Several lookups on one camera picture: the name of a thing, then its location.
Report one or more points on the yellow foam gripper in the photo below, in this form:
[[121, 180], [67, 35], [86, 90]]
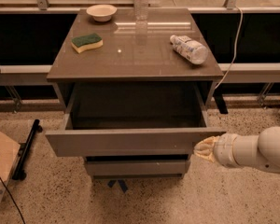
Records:
[[226, 149]]

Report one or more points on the grey top drawer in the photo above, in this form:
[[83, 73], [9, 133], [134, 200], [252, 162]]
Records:
[[132, 119]]

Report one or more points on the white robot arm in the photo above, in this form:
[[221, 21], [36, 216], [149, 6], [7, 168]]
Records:
[[233, 150]]

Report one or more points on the grey drawer cabinet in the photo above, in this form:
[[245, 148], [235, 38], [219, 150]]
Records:
[[133, 52]]

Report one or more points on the lying clear plastic bottle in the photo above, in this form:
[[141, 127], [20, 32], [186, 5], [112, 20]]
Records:
[[190, 49]]

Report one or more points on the green and yellow sponge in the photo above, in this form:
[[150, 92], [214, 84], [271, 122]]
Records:
[[86, 42]]

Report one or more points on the standing clear water bottle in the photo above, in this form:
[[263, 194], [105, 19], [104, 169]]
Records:
[[141, 9]]

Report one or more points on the white ceramic bowl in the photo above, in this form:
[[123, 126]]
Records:
[[101, 13]]

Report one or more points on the black metal bar stand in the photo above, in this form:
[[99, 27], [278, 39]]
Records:
[[19, 173]]

